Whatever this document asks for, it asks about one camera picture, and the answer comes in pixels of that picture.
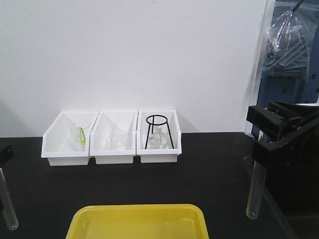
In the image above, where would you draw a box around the right white storage bin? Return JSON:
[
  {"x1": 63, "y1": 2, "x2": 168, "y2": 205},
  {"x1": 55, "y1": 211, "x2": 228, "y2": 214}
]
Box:
[{"x1": 137, "y1": 110, "x2": 182, "y2": 163}]

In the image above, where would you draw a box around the yellow plastic tray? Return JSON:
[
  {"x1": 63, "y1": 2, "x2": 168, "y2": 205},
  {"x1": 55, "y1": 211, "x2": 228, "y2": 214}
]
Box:
[{"x1": 66, "y1": 204, "x2": 209, "y2": 239}]

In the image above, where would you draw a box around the clear plastic bag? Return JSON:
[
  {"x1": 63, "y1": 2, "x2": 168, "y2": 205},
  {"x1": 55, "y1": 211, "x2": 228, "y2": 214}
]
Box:
[{"x1": 261, "y1": 8, "x2": 310, "y2": 78}]

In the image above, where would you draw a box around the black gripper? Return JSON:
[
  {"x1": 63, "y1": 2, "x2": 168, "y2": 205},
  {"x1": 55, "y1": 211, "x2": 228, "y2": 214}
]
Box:
[{"x1": 246, "y1": 103, "x2": 319, "y2": 214}]

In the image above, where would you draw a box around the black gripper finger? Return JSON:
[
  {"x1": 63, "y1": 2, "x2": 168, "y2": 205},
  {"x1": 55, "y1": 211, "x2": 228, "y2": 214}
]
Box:
[{"x1": 0, "y1": 144, "x2": 13, "y2": 164}]

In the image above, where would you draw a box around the tall glass test tube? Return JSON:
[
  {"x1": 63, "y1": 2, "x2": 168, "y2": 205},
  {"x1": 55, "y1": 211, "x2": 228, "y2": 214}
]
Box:
[{"x1": 246, "y1": 152, "x2": 267, "y2": 220}]

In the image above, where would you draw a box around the white storage bin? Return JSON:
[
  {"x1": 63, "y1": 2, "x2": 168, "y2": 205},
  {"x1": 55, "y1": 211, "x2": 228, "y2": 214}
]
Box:
[
  {"x1": 90, "y1": 111, "x2": 138, "y2": 164},
  {"x1": 41, "y1": 112, "x2": 99, "y2": 166},
  {"x1": 137, "y1": 110, "x2": 182, "y2": 163}
]

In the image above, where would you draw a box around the left white storage bin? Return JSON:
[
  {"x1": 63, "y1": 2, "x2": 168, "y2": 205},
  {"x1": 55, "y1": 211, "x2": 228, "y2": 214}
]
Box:
[{"x1": 41, "y1": 112, "x2": 99, "y2": 166}]

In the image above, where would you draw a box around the glass flask in right bin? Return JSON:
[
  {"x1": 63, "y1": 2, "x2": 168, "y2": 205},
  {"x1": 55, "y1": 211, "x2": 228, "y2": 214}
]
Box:
[{"x1": 148, "y1": 126, "x2": 168, "y2": 149}]

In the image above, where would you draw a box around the yellow green plastic tool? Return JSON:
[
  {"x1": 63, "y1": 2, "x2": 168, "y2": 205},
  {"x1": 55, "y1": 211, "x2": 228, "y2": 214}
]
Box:
[{"x1": 79, "y1": 127, "x2": 86, "y2": 144}]

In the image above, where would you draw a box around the glass beaker in middle bin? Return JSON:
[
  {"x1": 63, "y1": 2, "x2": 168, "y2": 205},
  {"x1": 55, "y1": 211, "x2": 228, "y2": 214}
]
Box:
[{"x1": 105, "y1": 133, "x2": 127, "y2": 150}]

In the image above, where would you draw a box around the short glass test tube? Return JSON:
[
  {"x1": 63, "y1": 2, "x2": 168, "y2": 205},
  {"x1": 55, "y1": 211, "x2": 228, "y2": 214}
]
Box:
[{"x1": 0, "y1": 169, "x2": 19, "y2": 231}]

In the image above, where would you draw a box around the blue drying rack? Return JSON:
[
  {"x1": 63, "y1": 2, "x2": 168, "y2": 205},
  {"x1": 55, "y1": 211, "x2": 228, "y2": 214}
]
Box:
[{"x1": 250, "y1": 0, "x2": 319, "y2": 108}]

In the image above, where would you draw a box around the middle white storage bin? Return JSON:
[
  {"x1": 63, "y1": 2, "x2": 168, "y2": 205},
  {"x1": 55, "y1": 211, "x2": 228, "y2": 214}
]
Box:
[{"x1": 90, "y1": 111, "x2": 138, "y2": 164}]

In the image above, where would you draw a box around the black wire tripod stand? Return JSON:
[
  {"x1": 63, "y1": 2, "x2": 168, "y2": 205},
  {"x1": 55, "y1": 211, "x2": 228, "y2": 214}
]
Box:
[{"x1": 144, "y1": 115, "x2": 174, "y2": 149}]

